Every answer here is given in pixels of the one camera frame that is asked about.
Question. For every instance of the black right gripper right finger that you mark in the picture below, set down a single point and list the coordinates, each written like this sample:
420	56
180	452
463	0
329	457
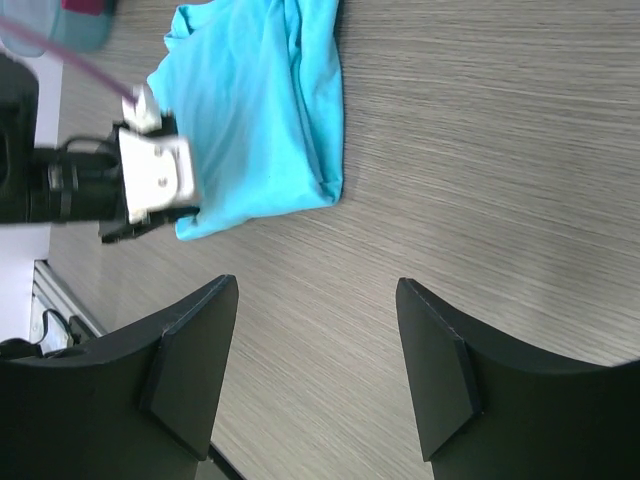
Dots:
490	406

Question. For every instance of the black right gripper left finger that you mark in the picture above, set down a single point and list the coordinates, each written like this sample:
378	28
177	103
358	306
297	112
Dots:
137	403

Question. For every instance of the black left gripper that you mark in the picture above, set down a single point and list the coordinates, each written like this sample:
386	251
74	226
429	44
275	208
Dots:
120	229

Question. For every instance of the cyan t-shirt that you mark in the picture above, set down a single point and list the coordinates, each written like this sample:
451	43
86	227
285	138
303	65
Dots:
256	87

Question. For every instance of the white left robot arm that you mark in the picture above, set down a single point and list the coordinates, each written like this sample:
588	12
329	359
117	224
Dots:
65	184

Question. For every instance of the clear blue plastic bin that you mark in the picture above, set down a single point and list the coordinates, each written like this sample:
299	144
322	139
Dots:
77	32

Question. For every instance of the red t-shirt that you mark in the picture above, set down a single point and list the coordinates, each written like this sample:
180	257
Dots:
85	7

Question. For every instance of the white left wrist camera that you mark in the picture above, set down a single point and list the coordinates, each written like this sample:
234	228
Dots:
157	163

